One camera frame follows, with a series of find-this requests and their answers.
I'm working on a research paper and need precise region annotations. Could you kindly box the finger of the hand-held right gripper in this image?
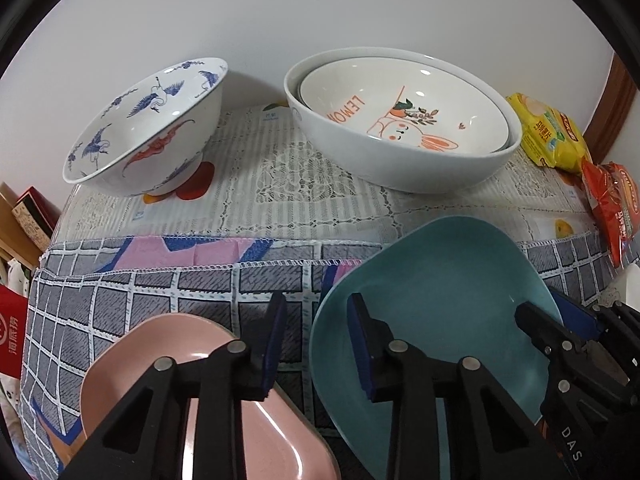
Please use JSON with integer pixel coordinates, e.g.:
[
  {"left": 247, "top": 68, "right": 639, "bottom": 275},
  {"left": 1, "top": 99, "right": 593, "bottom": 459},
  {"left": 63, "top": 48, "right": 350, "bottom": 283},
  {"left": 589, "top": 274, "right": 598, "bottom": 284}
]
[
  {"left": 549, "top": 286, "right": 640, "bottom": 361},
  {"left": 514, "top": 301, "right": 632, "bottom": 411}
]

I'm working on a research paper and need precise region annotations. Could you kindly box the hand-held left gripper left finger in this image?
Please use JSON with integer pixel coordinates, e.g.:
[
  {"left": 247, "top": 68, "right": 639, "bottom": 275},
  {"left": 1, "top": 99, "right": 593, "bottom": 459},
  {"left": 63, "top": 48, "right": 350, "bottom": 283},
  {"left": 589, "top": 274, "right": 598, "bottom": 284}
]
[{"left": 60, "top": 291, "right": 289, "bottom": 480}]

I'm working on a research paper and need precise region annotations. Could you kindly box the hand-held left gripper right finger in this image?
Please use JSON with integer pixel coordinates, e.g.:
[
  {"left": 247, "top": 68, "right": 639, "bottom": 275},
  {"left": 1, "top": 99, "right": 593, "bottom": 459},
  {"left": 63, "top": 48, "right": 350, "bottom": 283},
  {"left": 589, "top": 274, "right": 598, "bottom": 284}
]
[{"left": 346, "top": 292, "right": 568, "bottom": 480}]

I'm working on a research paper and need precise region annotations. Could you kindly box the teal square plate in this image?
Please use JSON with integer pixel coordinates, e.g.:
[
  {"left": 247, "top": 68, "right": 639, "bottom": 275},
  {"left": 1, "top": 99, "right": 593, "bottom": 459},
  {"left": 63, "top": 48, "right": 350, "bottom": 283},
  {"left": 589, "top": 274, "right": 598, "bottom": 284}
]
[{"left": 308, "top": 216, "right": 566, "bottom": 480}]

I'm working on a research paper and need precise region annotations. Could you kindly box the pink square plate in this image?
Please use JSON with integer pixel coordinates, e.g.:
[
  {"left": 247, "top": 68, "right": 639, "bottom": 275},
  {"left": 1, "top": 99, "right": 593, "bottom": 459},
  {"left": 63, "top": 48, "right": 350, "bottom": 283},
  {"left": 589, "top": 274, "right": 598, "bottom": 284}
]
[{"left": 80, "top": 312, "right": 342, "bottom": 480}]

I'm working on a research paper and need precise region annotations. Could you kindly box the red snack packet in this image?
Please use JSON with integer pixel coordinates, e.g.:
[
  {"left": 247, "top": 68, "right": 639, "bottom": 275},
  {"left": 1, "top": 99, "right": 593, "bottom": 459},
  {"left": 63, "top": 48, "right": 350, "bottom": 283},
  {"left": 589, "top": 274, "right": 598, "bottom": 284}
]
[{"left": 580, "top": 159, "right": 640, "bottom": 268}]

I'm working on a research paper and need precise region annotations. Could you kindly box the grey checked blanket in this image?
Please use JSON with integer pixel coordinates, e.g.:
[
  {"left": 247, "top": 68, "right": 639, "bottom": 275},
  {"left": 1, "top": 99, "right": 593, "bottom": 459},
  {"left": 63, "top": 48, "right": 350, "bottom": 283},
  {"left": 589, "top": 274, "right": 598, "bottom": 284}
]
[{"left": 20, "top": 237, "right": 621, "bottom": 471}]

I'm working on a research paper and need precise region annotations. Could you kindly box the lace pattern tablecloth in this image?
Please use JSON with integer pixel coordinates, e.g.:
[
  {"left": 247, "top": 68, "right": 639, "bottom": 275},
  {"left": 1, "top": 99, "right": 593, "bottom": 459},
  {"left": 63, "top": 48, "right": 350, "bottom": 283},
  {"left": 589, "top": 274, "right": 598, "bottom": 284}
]
[{"left": 60, "top": 105, "right": 601, "bottom": 256}]

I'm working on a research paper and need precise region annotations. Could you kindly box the yellow snack packet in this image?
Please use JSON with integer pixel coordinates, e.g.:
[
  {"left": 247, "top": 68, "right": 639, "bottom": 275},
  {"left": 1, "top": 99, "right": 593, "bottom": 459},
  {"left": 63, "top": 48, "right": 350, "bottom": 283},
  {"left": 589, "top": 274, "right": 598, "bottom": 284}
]
[{"left": 506, "top": 92, "right": 593, "bottom": 170}]

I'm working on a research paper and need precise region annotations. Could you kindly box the large plain white bowl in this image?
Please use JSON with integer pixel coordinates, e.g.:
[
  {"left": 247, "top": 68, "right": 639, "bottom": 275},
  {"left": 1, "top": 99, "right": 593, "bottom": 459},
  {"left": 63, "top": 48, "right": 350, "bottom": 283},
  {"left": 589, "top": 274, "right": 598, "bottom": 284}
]
[{"left": 284, "top": 48, "right": 523, "bottom": 194}]

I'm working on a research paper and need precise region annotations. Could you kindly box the white rabbit print bowl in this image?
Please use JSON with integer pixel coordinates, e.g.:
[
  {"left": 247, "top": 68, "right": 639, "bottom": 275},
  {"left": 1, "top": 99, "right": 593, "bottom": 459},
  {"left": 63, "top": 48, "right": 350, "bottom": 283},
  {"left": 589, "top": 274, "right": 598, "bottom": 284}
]
[{"left": 298, "top": 58, "right": 511, "bottom": 155}]

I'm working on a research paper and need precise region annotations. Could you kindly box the blue crane pattern bowl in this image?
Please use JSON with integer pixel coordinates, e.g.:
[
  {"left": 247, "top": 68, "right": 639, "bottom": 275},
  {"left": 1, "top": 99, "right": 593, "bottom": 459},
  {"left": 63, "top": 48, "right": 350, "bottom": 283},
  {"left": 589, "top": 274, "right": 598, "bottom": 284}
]
[{"left": 62, "top": 57, "right": 229, "bottom": 197}]

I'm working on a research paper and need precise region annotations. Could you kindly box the red paper bag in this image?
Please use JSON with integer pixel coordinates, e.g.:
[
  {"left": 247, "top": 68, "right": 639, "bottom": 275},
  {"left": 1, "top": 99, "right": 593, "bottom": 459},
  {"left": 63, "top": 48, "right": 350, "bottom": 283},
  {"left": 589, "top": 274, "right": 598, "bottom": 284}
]
[{"left": 0, "top": 285, "right": 30, "bottom": 378}]

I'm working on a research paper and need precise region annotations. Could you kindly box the brown wooden door frame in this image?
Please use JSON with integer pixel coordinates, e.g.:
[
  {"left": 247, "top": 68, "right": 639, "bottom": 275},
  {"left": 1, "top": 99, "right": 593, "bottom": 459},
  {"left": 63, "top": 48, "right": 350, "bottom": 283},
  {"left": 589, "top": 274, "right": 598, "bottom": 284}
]
[{"left": 582, "top": 54, "right": 640, "bottom": 166}]

